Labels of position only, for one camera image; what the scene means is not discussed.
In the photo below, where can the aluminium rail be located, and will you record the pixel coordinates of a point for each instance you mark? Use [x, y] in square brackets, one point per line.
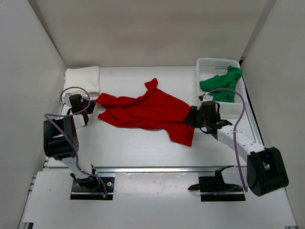
[155, 169]

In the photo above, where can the red t shirt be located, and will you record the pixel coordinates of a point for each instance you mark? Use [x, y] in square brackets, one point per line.
[155, 110]

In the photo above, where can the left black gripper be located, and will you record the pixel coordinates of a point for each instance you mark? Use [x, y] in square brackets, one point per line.
[92, 103]

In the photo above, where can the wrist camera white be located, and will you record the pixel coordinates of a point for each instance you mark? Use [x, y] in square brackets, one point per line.
[206, 96]
[66, 98]

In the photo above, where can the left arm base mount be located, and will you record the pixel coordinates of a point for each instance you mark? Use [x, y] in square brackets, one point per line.
[91, 188]

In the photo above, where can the white t shirt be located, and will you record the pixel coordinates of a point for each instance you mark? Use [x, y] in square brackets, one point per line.
[87, 78]

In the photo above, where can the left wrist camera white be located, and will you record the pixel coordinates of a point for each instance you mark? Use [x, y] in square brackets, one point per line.
[66, 98]

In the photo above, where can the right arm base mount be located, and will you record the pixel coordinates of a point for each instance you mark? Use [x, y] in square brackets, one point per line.
[214, 188]

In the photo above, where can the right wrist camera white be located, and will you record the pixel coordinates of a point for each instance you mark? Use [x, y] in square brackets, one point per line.
[206, 96]

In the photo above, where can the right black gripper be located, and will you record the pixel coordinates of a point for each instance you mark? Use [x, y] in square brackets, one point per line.
[190, 120]

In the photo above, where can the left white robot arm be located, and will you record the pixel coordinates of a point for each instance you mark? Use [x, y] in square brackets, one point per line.
[60, 139]

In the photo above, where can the green t shirt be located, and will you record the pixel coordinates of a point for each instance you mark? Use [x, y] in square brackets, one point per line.
[228, 81]

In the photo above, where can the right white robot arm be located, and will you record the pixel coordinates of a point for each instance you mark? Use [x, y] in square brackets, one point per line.
[265, 170]

